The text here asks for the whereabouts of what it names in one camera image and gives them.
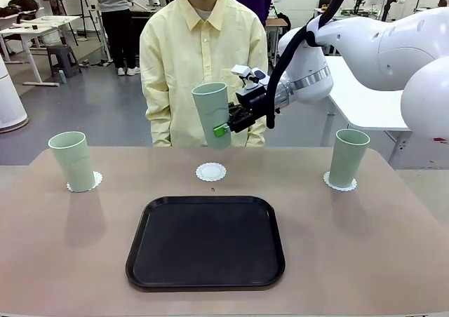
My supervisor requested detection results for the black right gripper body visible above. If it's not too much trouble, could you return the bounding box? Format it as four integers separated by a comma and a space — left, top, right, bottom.
235, 84, 282, 123

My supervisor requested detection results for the pale green plastic cup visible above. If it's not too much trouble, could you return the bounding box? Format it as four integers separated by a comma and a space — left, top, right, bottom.
48, 131, 97, 194
328, 128, 371, 189
192, 82, 234, 151

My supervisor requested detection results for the white paper doily coaster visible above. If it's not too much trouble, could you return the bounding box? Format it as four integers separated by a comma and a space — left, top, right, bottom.
194, 161, 227, 183
322, 171, 358, 193
65, 170, 104, 194

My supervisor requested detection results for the person's left forearm yellow sleeve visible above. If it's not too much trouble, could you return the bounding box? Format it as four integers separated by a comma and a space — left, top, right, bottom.
244, 119, 268, 148

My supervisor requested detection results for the person's right forearm yellow sleeve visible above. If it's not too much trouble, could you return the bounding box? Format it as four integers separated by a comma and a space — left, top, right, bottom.
144, 94, 175, 147

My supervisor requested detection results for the person in yellow shirt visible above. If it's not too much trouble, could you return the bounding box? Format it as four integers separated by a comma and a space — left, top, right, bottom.
139, 0, 271, 148

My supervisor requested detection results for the person in purple clothes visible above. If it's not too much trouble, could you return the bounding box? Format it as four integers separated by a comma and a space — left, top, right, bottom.
229, 0, 275, 27

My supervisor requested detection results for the white rounded table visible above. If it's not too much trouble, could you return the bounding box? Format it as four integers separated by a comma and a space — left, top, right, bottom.
324, 55, 414, 164

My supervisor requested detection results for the black plastic tray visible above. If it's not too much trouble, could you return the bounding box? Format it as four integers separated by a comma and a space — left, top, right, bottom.
125, 195, 286, 290

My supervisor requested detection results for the person in grey hoodie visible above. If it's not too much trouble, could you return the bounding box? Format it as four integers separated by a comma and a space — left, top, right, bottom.
85, 0, 142, 77

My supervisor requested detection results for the black tripod pole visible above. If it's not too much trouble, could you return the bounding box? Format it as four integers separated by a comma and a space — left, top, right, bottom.
380, 0, 399, 22

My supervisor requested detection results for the grey plastic stool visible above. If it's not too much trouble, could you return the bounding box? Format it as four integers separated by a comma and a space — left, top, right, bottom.
46, 45, 82, 80

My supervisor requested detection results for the white cylindrical air purifier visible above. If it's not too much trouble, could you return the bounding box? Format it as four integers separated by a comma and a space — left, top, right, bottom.
0, 55, 30, 134

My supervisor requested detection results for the white desk with clutter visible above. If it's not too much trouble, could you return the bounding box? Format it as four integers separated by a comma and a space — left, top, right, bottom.
0, 14, 83, 88

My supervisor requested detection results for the black bag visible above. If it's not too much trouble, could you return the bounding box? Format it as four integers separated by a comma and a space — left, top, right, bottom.
0, 0, 41, 18

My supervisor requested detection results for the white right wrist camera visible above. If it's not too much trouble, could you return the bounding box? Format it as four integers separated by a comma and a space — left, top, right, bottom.
230, 64, 269, 90

